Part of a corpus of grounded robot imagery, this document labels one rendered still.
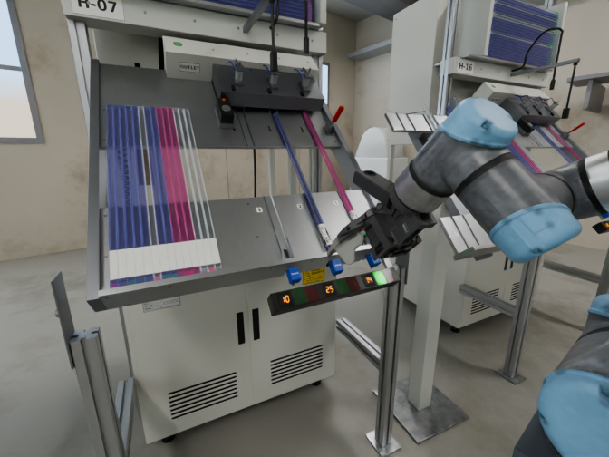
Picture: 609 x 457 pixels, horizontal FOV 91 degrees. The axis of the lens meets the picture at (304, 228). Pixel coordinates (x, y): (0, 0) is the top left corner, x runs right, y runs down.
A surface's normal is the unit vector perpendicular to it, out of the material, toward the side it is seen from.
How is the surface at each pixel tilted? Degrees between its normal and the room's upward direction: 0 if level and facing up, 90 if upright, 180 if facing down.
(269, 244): 44
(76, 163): 90
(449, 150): 96
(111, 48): 90
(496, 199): 80
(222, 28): 90
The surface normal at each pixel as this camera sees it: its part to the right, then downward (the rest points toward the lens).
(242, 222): 0.29, -0.54
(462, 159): -0.66, -0.01
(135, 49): 0.43, 0.22
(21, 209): 0.62, 0.19
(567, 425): -0.84, 0.25
